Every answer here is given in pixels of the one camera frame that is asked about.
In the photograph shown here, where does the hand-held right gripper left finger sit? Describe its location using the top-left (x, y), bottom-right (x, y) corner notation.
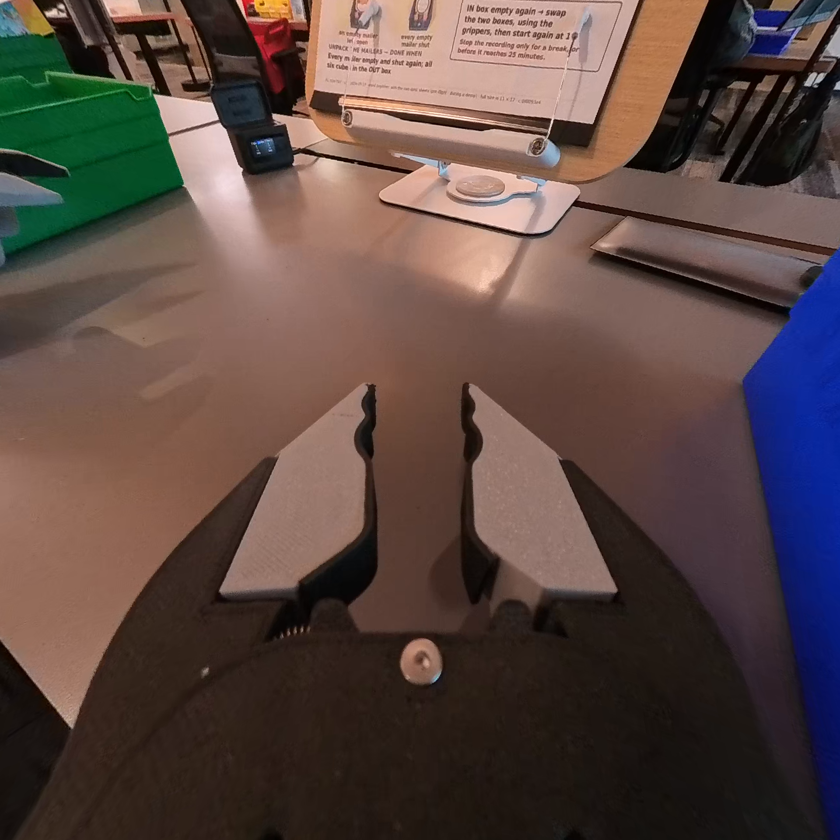
top-left (218, 382), bottom-right (380, 610)

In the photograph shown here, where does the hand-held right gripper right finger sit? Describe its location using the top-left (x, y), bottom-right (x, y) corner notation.
top-left (461, 382), bottom-right (620, 621)

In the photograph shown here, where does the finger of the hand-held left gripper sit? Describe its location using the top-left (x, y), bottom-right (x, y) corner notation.
top-left (0, 150), bottom-right (70, 179)
top-left (0, 174), bottom-right (64, 238)

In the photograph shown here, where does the green plastic bin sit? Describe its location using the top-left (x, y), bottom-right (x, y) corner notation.
top-left (0, 33), bottom-right (74, 81)
top-left (0, 71), bottom-right (186, 256)

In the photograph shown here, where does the blue plastic bin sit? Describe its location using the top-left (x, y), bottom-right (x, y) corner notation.
top-left (743, 248), bottom-right (840, 840)

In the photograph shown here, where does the black electronic device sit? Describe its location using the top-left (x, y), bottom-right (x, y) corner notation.
top-left (210, 82), bottom-right (293, 175)

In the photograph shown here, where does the red bag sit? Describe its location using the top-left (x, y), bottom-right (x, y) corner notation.
top-left (244, 16), bottom-right (308, 96)

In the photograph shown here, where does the grey laptop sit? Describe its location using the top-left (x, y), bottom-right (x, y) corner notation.
top-left (589, 215), bottom-right (826, 311)

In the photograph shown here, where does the printed instruction sheet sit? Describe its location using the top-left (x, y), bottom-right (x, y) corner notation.
top-left (314, 0), bottom-right (641, 126)

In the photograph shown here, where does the black backpack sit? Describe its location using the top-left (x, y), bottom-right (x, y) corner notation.
top-left (738, 98), bottom-right (829, 189)

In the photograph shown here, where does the wooden office desk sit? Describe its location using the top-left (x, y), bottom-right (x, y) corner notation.
top-left (718, 52), bottom-right (840, 185)

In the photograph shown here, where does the small blue storage tray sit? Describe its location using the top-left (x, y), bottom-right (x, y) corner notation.
top-left (751, 8), bottom-right (799, 57)

